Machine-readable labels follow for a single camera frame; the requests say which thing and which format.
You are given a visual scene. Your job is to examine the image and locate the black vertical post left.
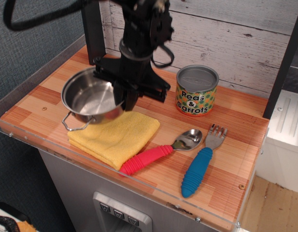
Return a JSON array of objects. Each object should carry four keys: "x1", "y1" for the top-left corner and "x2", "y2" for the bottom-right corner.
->
[{"x1": 81, "y1": 0, "x2": 106, "y2": 65}]

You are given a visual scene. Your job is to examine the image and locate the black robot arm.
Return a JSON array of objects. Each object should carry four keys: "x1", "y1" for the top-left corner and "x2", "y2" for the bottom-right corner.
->
[{"x1": 94, "y1": 0, "x2": 174, "y2": 111}]

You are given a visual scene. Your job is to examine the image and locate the black braided cable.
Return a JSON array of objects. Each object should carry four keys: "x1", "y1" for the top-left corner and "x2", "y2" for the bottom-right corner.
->
[{"x1": 2, "y1": 0, "x2": 111, "y2": 31}]

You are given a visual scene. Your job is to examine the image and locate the red handled spoon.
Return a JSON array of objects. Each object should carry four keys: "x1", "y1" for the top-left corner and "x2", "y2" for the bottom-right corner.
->
[{"x1": 119, "y1": 129, "x2": 202, "y2": 175}]

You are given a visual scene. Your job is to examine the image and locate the blue handled fork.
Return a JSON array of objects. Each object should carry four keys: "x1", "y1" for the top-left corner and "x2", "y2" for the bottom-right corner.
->
[{"x1": 181, "y1": 124, "x2": 228, "y2": 198}]

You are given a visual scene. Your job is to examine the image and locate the grey toy fridge cabinet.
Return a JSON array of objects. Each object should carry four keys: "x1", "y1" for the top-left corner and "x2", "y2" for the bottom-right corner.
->
[{"x1": 39, "y1": 150, "x2": 214, "y2": 232}]

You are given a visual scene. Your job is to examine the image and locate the black vertical post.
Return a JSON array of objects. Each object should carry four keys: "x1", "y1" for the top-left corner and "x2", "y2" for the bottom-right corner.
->
[
  {"x1": 81, "y1": 0, "x2": 106, "y2": 65},
  {"x1": 263, "y1": 17, "x2": 298, "y2": 119}
]

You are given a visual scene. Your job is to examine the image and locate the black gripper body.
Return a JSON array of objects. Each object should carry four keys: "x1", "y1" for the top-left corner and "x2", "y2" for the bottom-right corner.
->
[{"x1": 94, "y1": 48, "x2": 170, "y2": 102}]

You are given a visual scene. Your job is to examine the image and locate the orange object bottom left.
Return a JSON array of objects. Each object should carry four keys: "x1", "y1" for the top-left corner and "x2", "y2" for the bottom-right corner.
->
[{"x1": 17, "y1": 221, "x2": 37, "y2": 232}]

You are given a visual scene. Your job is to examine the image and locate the peas and carrots can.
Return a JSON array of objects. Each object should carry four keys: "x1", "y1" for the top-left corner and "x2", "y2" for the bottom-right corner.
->
[{"x1": 175, "y1": 65, "x2": 219, "y2": 116}]

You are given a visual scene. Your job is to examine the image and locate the black vertical post right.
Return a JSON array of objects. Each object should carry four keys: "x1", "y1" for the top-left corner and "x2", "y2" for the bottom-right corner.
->
[{"x1": 263, "y1": 17, "x2": 298, "y2": 119}]

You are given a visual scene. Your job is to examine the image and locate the silver dispenser button panel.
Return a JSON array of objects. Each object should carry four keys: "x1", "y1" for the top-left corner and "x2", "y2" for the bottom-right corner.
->
[{"x1": 93, "y1": 191, "x2": 153, "y2": 232}]

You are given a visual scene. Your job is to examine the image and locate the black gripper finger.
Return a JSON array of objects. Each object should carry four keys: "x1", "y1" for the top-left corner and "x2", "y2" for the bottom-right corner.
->
[
  {"x1": 113, "y1": 81, "x2": 126, "y2": 105},
  {"x1": 125, "y1": 89, "x2": 140, "y2": 111}
]

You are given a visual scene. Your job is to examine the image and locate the clear acrylic guard rail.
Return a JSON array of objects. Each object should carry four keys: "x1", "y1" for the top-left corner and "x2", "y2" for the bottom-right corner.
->
[{"x1": 0, "y1": 37, "x2": 269, "y2": 232}]

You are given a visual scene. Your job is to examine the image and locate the silver metal pot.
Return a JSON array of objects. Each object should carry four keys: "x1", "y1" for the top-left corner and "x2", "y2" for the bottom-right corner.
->
[{"x1": 61, "y1": 67, "x2": 124, "y2": 131}]

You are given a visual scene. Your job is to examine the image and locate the yellow folded rag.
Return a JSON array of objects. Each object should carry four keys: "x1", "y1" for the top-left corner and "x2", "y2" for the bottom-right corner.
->
[{"x1": 67, "y1": 111, "x2": 160, "y2": 171}]

